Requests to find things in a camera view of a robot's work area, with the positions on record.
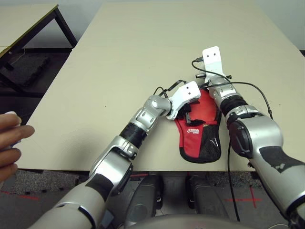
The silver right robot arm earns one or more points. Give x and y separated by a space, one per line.
259 133

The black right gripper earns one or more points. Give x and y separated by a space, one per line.
200 75

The grey robot leg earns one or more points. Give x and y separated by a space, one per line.
207 198
145 200

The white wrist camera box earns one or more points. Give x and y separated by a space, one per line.
184 95
213 60

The grey left robot leg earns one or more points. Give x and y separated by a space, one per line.
145 200

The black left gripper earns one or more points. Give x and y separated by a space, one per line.
187 114

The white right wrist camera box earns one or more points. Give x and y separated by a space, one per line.
213 60

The bystander bare hand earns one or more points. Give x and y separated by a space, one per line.
12 136

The black foam floor mat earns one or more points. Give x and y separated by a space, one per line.
26 71

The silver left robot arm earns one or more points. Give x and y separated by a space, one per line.
119 152

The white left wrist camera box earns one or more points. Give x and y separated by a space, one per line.
184 95

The red and black paddle case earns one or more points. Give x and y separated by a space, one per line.
193 143

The black-framed side table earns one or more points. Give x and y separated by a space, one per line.
28 26

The grey right robot leg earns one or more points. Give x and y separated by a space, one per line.
207 198

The small white handheld object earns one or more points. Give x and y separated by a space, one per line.
9 114

